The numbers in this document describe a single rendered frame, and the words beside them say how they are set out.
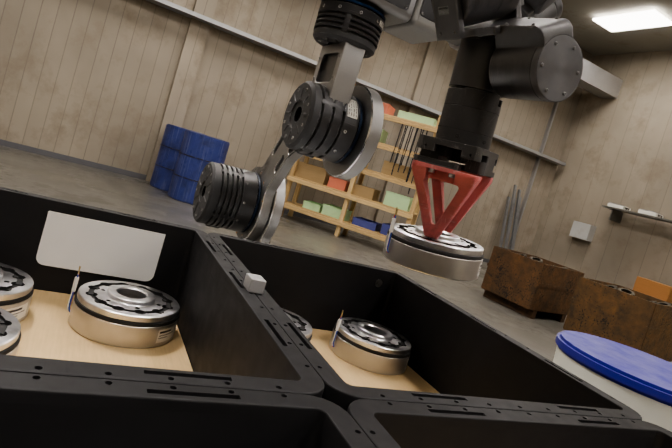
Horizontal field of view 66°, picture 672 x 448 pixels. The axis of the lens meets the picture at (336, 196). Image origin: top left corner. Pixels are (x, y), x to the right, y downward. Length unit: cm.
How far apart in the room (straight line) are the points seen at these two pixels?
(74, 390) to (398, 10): 95
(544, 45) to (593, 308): 567
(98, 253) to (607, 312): 567
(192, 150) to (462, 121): 683
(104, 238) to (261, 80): 835
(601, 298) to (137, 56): 694
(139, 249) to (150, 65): 796
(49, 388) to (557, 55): 43
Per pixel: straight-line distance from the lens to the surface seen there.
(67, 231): 64
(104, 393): 26
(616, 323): 601
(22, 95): 854
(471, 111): 53
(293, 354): 35
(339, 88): 103
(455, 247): 52
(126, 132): 855
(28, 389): 26
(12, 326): 48
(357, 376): 63
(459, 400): 37
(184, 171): 733
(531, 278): 669
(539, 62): 48
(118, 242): 65
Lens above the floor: 105
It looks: 3 degrees down
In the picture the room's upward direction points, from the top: 17 degrees clockwise
